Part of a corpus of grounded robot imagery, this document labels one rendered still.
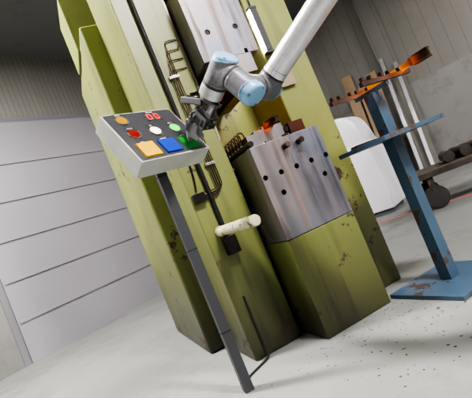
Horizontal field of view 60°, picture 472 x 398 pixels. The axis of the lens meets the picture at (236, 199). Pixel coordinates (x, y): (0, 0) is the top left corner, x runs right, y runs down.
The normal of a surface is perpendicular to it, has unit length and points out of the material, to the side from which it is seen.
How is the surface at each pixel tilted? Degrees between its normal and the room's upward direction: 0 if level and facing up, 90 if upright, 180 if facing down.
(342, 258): 90
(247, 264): 90
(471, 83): 90
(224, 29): 90
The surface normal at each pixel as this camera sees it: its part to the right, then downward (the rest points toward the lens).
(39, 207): 0.73, -0.32
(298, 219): 0.33, -0.17
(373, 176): -0.57, 0.21
